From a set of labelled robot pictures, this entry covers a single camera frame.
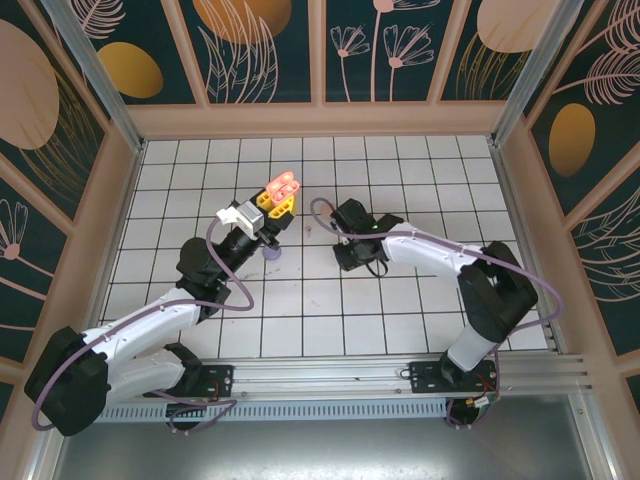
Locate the coral square earbud case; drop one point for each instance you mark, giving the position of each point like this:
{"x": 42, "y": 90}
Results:
{"x": 283, "y": 183}

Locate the purple round earbud case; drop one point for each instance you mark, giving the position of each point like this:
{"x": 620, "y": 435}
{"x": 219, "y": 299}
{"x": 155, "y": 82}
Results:
{"x": 272, "y": 253}

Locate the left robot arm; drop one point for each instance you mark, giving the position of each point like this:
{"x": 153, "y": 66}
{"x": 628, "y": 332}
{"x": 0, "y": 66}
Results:
{"x": 140, "y": 325}

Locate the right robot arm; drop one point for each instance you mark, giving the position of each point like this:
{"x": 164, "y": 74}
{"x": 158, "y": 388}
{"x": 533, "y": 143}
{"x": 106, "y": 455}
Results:
{"x": 500, "y": 295}

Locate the grey metal panel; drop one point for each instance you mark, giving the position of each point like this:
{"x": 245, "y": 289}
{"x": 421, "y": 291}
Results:
{"x": 320, "y": 450}

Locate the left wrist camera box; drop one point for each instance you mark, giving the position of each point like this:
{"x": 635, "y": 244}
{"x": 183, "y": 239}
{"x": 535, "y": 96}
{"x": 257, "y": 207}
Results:
{"x": 247, "y": 217}

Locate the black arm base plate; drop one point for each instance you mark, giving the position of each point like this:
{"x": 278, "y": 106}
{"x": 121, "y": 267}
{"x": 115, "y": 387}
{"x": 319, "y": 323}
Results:
{"x": 425, "y": 381}
{"x": 220, "y": 380}

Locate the aluminium side rail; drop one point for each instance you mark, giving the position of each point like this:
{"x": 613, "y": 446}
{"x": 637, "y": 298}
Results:
{"x": 512, "y": 200}

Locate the aluminium mounting rail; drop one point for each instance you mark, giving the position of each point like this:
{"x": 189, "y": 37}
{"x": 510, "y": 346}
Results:
{"x": 320, "y": 375}

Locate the aluminium frame post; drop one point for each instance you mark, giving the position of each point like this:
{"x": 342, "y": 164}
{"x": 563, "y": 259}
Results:
{"x": 533, "y": 75}
{"x": 102, "y": 85}

